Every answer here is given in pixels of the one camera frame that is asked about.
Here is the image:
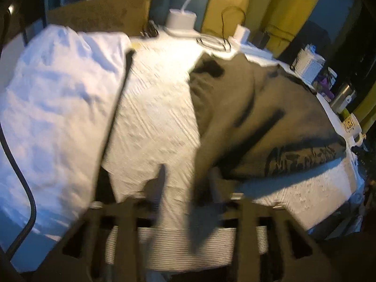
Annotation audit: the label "dark brown t-shirt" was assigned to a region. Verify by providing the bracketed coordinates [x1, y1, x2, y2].
[187, 51, 347, 255]

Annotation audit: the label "white knitted blanket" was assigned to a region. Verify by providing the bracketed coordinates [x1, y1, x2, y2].
[104, 34, 364, 272]

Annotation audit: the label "white cartoon mug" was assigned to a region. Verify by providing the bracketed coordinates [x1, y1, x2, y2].
[342, 113, 366, 147]

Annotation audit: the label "white pillow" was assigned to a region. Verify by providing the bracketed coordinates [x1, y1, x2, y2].
[1, 25, 131, 272]

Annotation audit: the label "stainless steel tumbler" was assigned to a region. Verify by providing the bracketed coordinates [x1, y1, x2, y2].
[330, 83, 356, 114]

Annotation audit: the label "purple cloth item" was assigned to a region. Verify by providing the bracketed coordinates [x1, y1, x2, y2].
[312, 75, 335, 100]

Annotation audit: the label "white plastic basket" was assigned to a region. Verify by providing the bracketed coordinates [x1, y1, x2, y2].
[292, 44, 326, 84]

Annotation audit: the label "white power strip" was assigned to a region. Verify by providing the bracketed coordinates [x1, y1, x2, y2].
[228, 36, 273, 60]

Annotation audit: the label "black charger adapter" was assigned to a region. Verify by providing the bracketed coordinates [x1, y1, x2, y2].
[251, 31, 270, 50]

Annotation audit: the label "white charger plug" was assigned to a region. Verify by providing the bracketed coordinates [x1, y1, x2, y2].
[233, 24, 251, 43]

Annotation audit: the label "small black earphones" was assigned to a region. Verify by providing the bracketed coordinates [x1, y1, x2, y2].
[141, 20, 159, 38]

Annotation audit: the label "brown cardboard box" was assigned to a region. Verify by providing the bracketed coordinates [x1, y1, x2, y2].
[47, 0, 151, 36]

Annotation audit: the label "white desk lamp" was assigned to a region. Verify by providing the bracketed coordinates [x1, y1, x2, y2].
[164, 0, 200, 38]

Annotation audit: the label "yellow curtain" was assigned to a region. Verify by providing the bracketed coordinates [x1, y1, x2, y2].
[201, 0, 319, 57]

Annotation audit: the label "thick black braided cable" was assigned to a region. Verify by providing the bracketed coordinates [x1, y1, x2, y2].
[0, 123, 38, 260]

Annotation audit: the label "black coiled charging cable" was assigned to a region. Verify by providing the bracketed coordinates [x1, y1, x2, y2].
[196, 5, 247, 52]

